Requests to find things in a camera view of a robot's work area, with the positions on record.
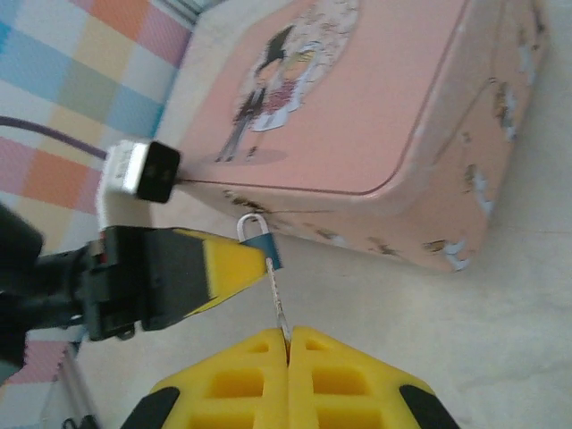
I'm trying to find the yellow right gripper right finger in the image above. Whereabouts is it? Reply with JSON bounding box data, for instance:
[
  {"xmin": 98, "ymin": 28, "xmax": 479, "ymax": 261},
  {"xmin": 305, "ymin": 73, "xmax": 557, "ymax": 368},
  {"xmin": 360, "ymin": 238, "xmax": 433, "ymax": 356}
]
[{"xmin": 289, "ymin": 324, "xmax": 462, "ymax": 429}]

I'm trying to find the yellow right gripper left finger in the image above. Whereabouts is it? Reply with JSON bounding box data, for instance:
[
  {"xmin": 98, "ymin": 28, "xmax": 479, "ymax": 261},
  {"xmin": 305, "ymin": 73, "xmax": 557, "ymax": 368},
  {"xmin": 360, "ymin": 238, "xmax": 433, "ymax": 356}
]
[{"xmin": 120, "ymin": 327, "xmax": 291, "ymax": 429}]

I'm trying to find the silver metal key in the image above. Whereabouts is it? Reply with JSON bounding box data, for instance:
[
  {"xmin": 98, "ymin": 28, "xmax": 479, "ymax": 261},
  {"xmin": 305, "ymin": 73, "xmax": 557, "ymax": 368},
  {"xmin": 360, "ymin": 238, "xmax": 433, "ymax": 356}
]
[{"xmin": 265, "ymin": 257, "xmax": 292, "ymax": 348}]

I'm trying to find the small blue padlock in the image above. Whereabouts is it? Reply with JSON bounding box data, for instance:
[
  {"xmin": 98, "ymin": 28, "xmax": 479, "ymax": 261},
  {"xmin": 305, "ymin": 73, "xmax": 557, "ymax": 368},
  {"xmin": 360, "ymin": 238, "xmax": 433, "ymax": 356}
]
[{"xmin": 236, "ymin": 213, "xmax": 286, "ymax": 272}]

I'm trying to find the pink illustrated tin box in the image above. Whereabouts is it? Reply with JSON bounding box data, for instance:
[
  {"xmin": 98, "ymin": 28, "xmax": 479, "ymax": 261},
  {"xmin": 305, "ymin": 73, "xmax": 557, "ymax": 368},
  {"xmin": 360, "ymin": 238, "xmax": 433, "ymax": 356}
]
[{"xmin": 149, "ymin": 0, "xmax": 551, "ymax": 274}]

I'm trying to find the metal stand post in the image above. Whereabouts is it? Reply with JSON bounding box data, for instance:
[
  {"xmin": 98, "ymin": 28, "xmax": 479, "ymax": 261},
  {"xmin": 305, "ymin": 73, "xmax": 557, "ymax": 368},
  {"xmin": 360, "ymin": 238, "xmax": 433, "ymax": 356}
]
[{"xmin": 42, "ymin": 341, "xmax": 106, "ymax": 429}]

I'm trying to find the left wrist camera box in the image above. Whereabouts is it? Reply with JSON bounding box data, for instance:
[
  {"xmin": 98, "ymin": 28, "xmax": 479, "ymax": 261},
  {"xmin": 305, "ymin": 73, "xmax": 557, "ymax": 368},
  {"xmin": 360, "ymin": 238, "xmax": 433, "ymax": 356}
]
[{"xmin": 95, "ymin": 139, "xmax": 182, "ymax": 233}]

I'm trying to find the purple camera cable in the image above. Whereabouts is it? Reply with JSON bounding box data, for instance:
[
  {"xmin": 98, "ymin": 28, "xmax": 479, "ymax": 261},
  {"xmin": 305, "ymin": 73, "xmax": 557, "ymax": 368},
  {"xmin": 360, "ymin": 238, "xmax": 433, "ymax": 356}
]
[{"xmin": 0, "ymin": 114, "xmax": 111, "ymax": 160}]

